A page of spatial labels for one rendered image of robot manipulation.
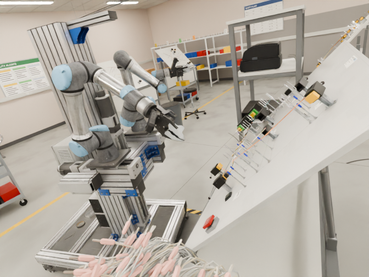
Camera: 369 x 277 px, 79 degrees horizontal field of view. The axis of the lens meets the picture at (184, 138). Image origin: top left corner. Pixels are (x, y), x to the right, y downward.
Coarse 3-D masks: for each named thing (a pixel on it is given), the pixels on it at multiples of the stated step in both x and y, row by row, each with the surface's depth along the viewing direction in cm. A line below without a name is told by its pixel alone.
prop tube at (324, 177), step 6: (324, 174) 72; (324, 180) 73; (324, 186) 74; (324, 192) 75; (324, 198) 76; (330, 198) 76; (324, 204) 77; (330, 204) 76; (330, 210) 77; (330, 216) 78; (330, 222) 79; (330, 228) 80; (330, 234) 81
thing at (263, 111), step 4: (264, 108) 141; (268, 108) 147; (260, 112) 138; (264, 112) 139; (268, 112) 141; (256, 116) 141; (260, 116) 143; (264, 116) 138; (268, 116) 141; (260, 120) 141; (268, 120) 142; (272, 120) 140
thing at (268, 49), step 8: (248, 48) 173; (256, 48) 170; (264, 48) 168; (272, 48) 166; (280, 48) 174; (248, 56) 175; (256, 56) 173; (264, 56) 170; (272, 56) 169; (280, 56) 172; (240, 64) 181; (248, 64) 178; (256, 64) 175; (264, 64) 173; (272, 64) 170; (280, 64) 170
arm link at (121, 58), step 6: (114, 54) 174; (120, 54) 172; (126, 54) 175; (114, 60) 175; (120, 60) 172; (126, 60) 172; (132, 60) 176; (120, 66) 175; (126, 66) 173; (132, 66) 175; (138, 66) 178; (132, 72) 178; (138, 72) 177; (144, 72) 179; (144, 78) 180; (150, 78) 181; (150, 84) 183; (156, 84) 183; (162, 84) 183; (162, 90) 184
